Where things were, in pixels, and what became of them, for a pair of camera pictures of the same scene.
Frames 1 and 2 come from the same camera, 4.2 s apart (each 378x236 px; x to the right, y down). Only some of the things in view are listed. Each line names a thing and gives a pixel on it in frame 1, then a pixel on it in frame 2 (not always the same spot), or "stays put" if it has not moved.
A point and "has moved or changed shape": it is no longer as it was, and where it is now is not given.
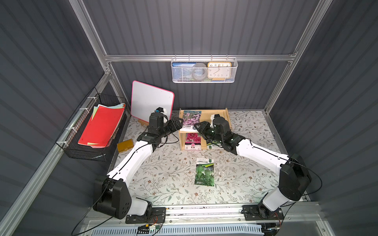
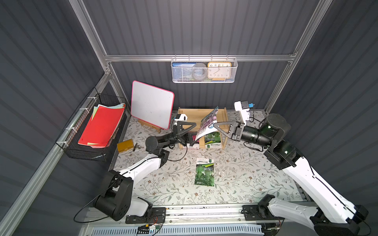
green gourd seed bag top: x=204 y=172 stays put
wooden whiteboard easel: x=143 y=122 stays put
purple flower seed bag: x=190 y=118 has moved or changed shape
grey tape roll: x=199 y=71 stays put
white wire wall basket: x=204 y=70 stays put
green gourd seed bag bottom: x=212 y=145 stays put
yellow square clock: x=219 y=71 stays put
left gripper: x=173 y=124 → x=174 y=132
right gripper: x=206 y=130 → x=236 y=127
